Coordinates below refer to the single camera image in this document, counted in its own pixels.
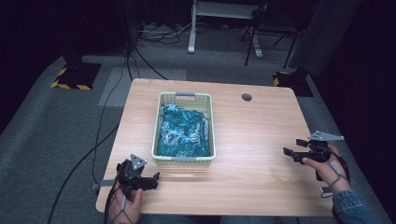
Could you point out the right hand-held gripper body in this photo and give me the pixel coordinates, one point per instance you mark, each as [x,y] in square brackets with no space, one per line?
[319,149]

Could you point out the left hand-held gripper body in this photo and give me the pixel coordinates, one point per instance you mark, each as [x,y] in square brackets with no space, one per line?
[130,177]

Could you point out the teal patterned cloth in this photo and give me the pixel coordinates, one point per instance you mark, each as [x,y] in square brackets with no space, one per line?
[183,133]

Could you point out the pale green plastic basket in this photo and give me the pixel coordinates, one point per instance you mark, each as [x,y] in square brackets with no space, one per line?
[168,98]

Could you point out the person's right hand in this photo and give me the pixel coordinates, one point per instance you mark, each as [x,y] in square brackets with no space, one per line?
[334,174]

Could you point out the person's left hand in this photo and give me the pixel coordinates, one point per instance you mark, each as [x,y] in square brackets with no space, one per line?
[127,208]

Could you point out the person's left leg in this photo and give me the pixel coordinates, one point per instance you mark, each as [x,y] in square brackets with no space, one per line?
[165,220]

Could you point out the person's leg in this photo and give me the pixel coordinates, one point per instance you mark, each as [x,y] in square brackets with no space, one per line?
[249,220]
[165,220]

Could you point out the black yellow striped stand base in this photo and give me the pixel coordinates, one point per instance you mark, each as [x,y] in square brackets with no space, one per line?
[292,82]
[76,76]

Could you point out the grey round table grommet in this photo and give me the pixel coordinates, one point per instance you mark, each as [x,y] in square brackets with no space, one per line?
[247,97]

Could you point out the person's right leg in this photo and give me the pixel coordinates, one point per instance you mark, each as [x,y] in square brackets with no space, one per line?
[249,220]

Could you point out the grey curtain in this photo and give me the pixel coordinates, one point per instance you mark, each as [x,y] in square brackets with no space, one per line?
[323,34]

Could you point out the black stand pole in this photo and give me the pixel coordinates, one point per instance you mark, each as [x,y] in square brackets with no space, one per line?
[129,28]

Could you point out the grey bracket on table edge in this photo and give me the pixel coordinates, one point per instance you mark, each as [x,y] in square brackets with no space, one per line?
[102,184]

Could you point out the black metal chair frame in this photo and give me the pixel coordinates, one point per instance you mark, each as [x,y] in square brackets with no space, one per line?
[249,46]

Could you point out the white desk frame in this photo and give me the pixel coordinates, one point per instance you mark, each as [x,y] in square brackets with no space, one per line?
[192,37]

